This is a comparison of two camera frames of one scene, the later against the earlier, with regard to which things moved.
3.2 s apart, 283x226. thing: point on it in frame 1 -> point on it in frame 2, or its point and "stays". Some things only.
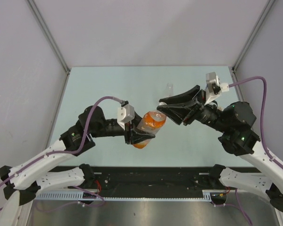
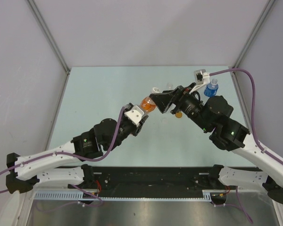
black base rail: (153, 179) stays
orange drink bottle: (150, 123) -> (147, 104)
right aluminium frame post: (268, 6) stays
